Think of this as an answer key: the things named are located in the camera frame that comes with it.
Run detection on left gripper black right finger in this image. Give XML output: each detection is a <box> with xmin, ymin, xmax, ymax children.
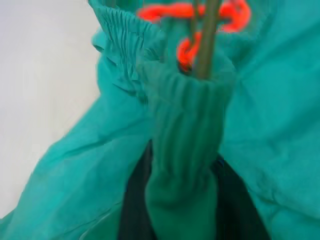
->
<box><xmin>211</xmin><ymin>154</ymin><xmax>264</xmax><ymax>240</ymax></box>

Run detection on orange drawstring cord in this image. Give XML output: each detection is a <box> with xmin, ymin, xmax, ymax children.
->
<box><xmin>136</xmin><ymin>0</ymin><xmax>251</xmax><ymax>73</ymax></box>

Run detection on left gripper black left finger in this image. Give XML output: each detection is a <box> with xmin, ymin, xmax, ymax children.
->
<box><xmin>119</xmin><ymin>139</ymin><xmax>156</xmax><ymax>240</ymax></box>

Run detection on green shorts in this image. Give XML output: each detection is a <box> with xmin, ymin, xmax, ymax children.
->
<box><xmin>0</xmin><ymin>0</ymin><xmax>320</xmax><ymax>240</ymax></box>

